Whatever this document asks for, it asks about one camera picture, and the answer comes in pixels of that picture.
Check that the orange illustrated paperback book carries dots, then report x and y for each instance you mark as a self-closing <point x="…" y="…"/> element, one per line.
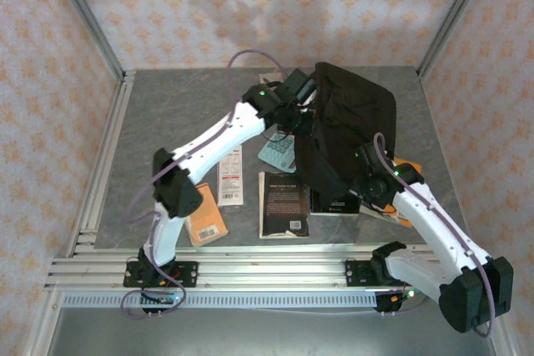
<point x="402" y="219"/>

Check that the black book with antlers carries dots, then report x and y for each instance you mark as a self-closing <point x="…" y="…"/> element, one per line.
<point x="334" y="206"/>

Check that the teal calculator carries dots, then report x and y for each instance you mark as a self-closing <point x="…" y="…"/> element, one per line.
<point x="277" y="151"/>

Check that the black backpack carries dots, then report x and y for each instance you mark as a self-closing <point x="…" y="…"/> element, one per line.
<point x="354" y="114"/>

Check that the white plastic packet red label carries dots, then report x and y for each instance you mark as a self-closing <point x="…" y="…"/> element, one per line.
<point x="230" y="176"/>

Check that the black paperback book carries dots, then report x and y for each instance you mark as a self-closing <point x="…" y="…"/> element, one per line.
<point x="283" y="206"/>

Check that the plain orange paperback book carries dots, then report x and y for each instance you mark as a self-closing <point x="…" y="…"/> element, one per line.
<point x="208" y="218"/>

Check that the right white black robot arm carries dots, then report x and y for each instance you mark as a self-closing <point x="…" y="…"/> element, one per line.
<point x="438" y="243"/>

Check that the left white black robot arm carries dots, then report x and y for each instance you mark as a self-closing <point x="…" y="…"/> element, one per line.
<point x="217" y="143"/>

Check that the small green circuit board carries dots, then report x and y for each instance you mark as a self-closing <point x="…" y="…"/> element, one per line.
<point x="167" y="299"/>
<point x="411" y="294"/>

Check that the grey metal lower panel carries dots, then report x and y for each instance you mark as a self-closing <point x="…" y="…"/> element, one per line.
<point x="267" y="335"/>

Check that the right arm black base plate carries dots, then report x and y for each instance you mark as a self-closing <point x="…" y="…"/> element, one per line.
<point x="356" y="273"/>

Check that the aluminium mounting rail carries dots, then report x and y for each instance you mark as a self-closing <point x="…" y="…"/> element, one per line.
<point x="271" y="266"/>

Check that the aluminium side rail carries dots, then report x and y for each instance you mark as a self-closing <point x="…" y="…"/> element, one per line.
<point x="119" y="106"/>

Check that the aluminium frame post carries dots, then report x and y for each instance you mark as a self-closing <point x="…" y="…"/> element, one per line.
<point x="89" y="18"/>
<point x="451" y="18"/>

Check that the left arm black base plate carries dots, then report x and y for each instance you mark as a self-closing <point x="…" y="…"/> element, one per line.
<point x="189" y="274"/>

